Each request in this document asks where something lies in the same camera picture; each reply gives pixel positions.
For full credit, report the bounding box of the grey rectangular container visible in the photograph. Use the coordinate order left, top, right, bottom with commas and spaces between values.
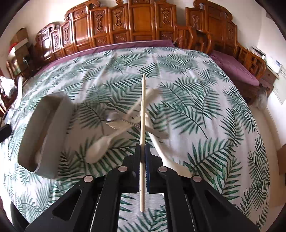
17, 92, 75, 179

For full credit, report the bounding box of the leaf print tablecloth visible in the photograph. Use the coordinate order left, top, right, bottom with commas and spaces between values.
0, 48, 270, 232

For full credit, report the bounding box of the white box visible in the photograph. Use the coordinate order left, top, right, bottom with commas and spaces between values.
265, 57, 282, 74

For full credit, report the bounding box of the carved wooden sofa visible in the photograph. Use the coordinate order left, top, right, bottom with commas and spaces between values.
33, 0, 194, 67

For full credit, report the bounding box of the purple armchair cushion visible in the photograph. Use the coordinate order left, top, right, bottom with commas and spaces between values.
210, 50, 260, 86

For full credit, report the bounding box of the white ceramic spoon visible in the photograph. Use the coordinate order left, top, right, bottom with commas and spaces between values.
146, 125, 193, 179

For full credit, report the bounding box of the carved wooden armchair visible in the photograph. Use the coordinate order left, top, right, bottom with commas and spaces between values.
174, 0, 267, 105

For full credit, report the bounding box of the clear plastic bag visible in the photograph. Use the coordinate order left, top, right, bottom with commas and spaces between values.
255, 88, 269, 110

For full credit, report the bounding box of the white leaning panel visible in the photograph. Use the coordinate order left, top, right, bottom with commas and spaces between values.
274, 68, 286, 105

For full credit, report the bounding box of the purple sofa cushion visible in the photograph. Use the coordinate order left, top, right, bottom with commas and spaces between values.
37, 40, 175, 72

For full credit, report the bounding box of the metal spoon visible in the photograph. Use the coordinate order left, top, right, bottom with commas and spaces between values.
105, 112, 143, 128

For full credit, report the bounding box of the cardboard box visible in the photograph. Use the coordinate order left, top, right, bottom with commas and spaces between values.
10, 28, 29, 45

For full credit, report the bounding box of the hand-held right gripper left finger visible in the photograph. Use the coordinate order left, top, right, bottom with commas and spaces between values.
23, 144, 142, 232

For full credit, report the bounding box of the wooden side table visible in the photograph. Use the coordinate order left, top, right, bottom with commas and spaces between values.
259, 67, 280, 97

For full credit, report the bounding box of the dark cabinet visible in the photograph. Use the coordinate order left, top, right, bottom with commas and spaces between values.
14, 43, 37, 75

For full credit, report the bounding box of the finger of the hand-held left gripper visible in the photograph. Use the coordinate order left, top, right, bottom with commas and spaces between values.
0, 125, 12, 141

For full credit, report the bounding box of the white plastic spoon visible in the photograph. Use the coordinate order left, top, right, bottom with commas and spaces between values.
86, 125, 134, 164

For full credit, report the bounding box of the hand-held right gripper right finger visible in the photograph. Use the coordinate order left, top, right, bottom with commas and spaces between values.
144, 144, 261, 232

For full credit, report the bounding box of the white plastic bag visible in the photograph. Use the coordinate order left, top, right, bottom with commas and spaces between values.
0, 76, 16, 99

